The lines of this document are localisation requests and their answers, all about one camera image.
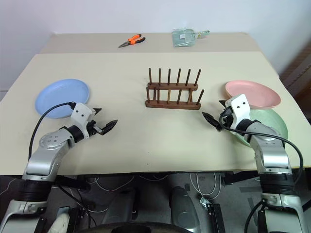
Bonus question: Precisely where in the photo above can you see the brown wooden panel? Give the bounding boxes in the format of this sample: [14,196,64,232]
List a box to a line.
[278,41,311,105]

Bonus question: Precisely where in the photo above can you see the green plate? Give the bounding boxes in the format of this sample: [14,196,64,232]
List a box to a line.
[233,107,289,148]

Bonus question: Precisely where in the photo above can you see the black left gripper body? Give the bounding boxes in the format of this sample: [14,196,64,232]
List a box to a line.
[86,113,104,137]

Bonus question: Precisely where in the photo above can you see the beige wrapped padding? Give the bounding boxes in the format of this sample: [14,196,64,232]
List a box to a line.
[49,212,70,233]

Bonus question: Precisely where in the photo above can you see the blue plate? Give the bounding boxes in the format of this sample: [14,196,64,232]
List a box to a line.
[35,78,91,119]

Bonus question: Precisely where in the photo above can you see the white cable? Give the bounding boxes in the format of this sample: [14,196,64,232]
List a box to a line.
[189,172,221,201]
[91,175,170,194]

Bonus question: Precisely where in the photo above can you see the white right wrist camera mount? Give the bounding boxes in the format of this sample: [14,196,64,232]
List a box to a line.
[225,94,251,132]

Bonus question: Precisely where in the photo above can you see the grey rounded shape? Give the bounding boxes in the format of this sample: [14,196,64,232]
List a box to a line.
[169,185,204,230]

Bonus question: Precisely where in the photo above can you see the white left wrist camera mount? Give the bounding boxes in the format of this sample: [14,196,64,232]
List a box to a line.
[71,102,95,139]

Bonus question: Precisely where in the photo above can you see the orange-handled pliers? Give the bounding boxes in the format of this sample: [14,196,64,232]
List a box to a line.
[118,33,147,49]

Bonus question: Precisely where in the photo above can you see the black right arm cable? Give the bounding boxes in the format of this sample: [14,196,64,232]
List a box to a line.
[218,113,305,182]

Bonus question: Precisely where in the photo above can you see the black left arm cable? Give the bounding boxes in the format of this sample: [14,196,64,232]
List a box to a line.
[28,101,77,159]

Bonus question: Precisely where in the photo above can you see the pink-red plate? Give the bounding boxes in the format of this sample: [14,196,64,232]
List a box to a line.
[224,80,282,110]

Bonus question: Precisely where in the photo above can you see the dark rounded shape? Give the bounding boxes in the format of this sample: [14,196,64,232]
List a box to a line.
[100,188,137,226]

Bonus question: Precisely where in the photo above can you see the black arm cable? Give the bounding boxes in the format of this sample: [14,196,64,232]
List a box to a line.
[28,101,77,159]
[218,113,305,182]

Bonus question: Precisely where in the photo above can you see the pale green plastic package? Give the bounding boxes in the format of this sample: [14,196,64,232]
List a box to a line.
[171,27,210,48]

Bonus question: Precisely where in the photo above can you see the wooden dish rack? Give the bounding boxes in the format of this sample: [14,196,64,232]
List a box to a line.
[144,67,206,111]

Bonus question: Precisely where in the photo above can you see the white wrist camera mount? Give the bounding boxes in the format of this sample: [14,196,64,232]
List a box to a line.
[225,94,251,132]
[71,102,95,139]

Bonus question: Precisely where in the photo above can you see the black curved rim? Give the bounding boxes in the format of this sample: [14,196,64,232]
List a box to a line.
[79,219,195,233]

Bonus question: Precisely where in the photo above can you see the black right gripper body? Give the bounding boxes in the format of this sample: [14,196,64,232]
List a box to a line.
[219,106,236,127]

